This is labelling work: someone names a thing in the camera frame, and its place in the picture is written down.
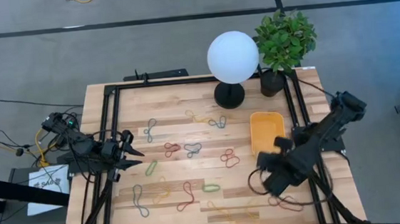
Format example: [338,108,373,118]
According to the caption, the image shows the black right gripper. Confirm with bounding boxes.
[255,145,314,198]

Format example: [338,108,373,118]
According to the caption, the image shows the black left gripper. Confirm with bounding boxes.
[99,128,148,184]

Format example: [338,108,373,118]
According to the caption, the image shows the blue rubber band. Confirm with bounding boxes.
[131,183,150,219]
[183,142,204,160]
[142,118,160,144]

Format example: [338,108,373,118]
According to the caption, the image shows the red rubber band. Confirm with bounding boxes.
[163,141,183,159]
[219,148,242,170]
[174,180,197,213]
[267,193,305,215]

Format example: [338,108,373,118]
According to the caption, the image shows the yellow rubber band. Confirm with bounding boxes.
[184,108,215,125]
[206,198,237,224]
[150,175,173,206]

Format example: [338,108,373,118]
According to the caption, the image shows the teal rubber band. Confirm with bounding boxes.
[207,115,227,131]

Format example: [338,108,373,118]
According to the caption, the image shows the orange plastic bin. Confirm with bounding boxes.
[249,109,288,158]

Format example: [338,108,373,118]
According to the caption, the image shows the white paper sheet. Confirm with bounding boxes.
[23,163,73,217]

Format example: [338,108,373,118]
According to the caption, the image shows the black flat device box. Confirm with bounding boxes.
[122,65,190,82]

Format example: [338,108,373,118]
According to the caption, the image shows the white globe table lamp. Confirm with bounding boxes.
[204,28,264,111]

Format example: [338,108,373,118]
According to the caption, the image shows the grey floor case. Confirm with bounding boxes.
[0,163,74,224]

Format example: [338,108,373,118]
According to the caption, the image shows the green potted plant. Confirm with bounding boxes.
[250,6,322,99]

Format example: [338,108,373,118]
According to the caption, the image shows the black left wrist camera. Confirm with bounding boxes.
[101,139,119,159]

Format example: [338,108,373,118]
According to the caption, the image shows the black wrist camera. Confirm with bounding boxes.
[273,136,294,154]
[101,139,119,159]

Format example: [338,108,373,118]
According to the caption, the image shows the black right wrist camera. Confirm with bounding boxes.
[273,136,294,154]

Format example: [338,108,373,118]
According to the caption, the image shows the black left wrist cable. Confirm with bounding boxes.
[90,128,124,145]

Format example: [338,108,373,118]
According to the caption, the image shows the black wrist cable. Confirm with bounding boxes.
[90,128,124,145]
[246,161,337,211]

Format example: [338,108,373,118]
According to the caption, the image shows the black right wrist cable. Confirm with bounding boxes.
[246,161,337,211]

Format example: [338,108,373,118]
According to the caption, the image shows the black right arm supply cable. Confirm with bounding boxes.
[296,75,336,101]

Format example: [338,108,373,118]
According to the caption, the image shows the black floor cable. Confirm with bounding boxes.
[0,93,84,114]

